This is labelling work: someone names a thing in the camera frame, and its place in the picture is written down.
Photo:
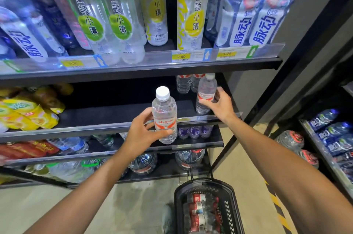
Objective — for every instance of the person's left hand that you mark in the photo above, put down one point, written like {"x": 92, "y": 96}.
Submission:
{"x": 140, "y": 137}

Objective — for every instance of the person's right hand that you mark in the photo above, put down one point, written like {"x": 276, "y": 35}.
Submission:
{"x": 222, "y": 107}

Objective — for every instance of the black shopping basket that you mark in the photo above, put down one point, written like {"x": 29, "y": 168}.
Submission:
{"x": 204, "y": 185}

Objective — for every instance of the person's right forearm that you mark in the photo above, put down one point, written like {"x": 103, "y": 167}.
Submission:
{"x": 289, "y": 176}

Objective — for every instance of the person's left forearm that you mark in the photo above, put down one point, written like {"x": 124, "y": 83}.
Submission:
{"x": 82, "y": 200}

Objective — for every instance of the row of small clear water bottles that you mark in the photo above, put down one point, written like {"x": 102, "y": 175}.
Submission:
{"x": 69, "y": 145}

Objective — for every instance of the large red cap water bottle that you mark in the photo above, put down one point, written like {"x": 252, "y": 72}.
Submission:
{"x": 289, "y": 140}
{"x": 309, "y": 159}

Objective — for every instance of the yellow label clear drink bottle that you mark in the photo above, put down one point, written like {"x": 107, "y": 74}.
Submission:
{"x": 193, "y": 13}
{"x": 155, "y": 7}

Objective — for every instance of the rows of blue label water bottles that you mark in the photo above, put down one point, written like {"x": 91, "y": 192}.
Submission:
{"x": 331, "y": 137}

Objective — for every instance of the green label clear drink bottle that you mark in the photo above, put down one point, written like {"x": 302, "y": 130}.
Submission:
{"x": 88, "y": 21}
{"x": 121, "y": 21}

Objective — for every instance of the pink label drink bottle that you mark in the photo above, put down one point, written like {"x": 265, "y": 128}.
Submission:
{"x": 69, "y": 21}

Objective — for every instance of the yellow white price tag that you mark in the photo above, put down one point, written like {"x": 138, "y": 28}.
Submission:
{"x": 182, "y": 56}
{"x": 226, "y": 54}
{"x": 71, "y": 63}

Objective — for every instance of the cluster of white blue label drinks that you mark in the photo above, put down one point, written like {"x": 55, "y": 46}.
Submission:
{"x": 242, "y": 21}

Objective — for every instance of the row of yellow cap tea bottles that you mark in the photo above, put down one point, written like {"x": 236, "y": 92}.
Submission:
{"x": 27, "y": 112}

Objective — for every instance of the row of red wrapped drink bottles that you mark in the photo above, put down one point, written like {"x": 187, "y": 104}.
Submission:
{"x": 24, "y": 149}

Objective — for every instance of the row of dark blue drink bottles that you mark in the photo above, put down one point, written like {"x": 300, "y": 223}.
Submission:
{"x": 22, "y": 35}

